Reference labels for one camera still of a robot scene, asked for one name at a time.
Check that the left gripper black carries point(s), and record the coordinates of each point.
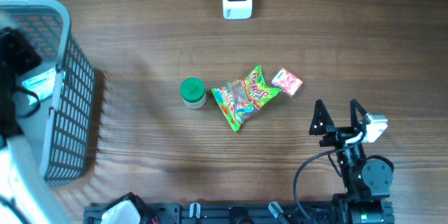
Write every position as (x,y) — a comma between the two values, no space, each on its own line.
(30,58)

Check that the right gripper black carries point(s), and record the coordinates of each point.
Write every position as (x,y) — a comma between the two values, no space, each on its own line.
(337,134)

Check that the mint wet wipes pack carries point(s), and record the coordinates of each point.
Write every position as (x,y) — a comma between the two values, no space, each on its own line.
(42,85)

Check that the green Haribo candy bag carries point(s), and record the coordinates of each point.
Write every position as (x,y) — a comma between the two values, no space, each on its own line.
(241,98)

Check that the green lid plastic jar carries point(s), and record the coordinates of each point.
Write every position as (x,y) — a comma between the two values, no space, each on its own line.
(193,93)

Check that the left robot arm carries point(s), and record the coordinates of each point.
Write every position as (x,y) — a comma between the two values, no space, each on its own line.
(25,196)

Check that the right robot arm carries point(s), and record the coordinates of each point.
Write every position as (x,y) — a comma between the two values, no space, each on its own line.
(367,179)

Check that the grey plastic mesh basket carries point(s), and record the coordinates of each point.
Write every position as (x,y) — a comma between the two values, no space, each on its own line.
(58,132)

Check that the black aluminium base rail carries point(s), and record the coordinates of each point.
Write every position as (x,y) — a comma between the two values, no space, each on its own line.
(245,213)

